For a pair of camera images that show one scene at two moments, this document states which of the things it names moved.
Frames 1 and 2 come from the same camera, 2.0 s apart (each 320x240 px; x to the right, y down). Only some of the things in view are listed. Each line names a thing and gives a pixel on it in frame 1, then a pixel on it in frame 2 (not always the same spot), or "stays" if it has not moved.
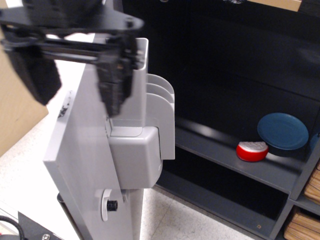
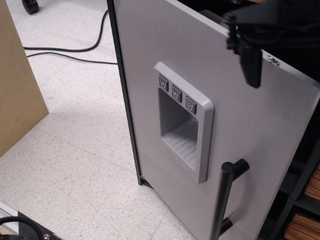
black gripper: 89,29 to 293,22
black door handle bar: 61,200 to 229,171
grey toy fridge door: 101,163 to 192,109
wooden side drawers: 303,227 stays
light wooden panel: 21,111 stays
